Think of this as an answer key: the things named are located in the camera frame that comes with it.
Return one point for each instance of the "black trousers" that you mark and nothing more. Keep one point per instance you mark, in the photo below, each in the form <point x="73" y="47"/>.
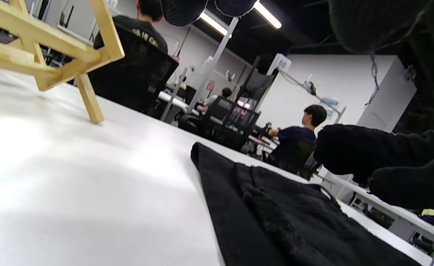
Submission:
<point x="276" y="221"/>

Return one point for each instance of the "person's left hand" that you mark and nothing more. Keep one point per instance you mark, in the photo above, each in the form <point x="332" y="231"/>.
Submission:
<point x="405" y="166"/>

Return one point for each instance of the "black mesh office chair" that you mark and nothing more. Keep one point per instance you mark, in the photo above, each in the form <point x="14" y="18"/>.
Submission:
<point x="135" y="74"/>

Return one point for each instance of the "white sign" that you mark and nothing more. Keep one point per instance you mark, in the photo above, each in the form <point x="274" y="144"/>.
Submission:
<point x="283" y="62"/>

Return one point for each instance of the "long ceiling light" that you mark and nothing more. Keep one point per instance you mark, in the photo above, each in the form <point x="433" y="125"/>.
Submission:
<point x="213" y="23"/>
<point x="268" y="14"/>

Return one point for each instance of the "white metal pole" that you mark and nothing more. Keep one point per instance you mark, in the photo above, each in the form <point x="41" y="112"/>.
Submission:
<point x="217" y="59"/>

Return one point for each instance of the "wooden book rack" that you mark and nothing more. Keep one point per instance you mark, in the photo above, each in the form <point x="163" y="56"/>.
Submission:
<point x="54" y="40"/>

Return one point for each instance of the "white desk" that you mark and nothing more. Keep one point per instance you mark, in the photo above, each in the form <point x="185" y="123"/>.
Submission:
<point x="398" y="212"/>

